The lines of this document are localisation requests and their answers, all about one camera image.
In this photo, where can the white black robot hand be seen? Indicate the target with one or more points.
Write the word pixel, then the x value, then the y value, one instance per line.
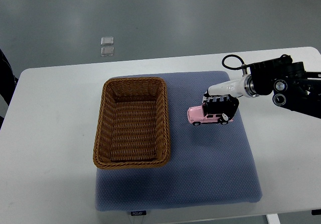
pixel 221 101

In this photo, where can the pink toy car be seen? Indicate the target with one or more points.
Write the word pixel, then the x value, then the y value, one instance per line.
pixel 198 114

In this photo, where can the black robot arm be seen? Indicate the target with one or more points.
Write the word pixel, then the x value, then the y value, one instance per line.
pixel 292 86

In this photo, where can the brown wicker basket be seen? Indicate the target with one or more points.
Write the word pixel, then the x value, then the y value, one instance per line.
pixel 133 129

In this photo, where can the blue-grey padded mat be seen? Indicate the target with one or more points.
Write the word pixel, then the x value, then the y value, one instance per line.
pixel 210 164

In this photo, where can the lower floor socket plate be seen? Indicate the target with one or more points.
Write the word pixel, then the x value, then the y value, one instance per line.
pixel 107 51

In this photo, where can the floor socket plate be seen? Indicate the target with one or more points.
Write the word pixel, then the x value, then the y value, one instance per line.
pixel 107 51
pixel 107 40

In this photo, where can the white table leg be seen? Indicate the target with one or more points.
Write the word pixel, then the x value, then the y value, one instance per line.
pixel 273 219

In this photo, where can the upper floor socket plate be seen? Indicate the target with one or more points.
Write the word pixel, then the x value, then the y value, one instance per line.
pixel 107 40

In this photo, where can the black clothed person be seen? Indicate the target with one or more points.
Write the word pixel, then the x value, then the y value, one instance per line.
pixel 8 80

